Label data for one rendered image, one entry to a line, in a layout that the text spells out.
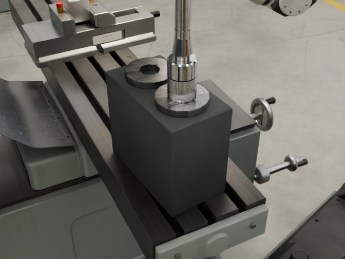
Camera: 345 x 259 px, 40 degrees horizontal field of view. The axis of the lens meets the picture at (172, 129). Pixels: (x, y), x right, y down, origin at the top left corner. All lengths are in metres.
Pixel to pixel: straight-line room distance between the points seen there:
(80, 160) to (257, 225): 0.48
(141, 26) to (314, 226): 0.72
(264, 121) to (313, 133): 1.08
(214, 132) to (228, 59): 2.51
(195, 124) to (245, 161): 0.74
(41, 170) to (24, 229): 0.18
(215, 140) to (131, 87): 0.17
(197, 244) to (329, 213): 0.62
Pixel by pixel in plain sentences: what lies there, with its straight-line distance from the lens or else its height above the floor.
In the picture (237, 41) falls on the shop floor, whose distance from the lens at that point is 3.51.
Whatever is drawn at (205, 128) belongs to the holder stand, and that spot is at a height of 1.11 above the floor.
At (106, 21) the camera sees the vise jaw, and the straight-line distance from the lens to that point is 1.31.
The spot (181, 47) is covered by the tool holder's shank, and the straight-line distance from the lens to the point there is 0.71.
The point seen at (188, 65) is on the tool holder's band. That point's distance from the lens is 0.72.
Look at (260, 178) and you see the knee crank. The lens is 1.54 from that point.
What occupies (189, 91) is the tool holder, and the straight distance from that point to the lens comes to 0.74.
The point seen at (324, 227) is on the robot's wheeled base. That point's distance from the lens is 1.35.
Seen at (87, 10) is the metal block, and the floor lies 1.05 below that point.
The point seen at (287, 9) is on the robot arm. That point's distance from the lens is 1.18.
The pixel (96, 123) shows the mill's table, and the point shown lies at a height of 0.94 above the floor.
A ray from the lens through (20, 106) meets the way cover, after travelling 1.25.
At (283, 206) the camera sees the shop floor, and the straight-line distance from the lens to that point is 2.21.
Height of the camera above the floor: 1.56
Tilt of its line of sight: 37 degrees down
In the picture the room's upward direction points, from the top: straight up
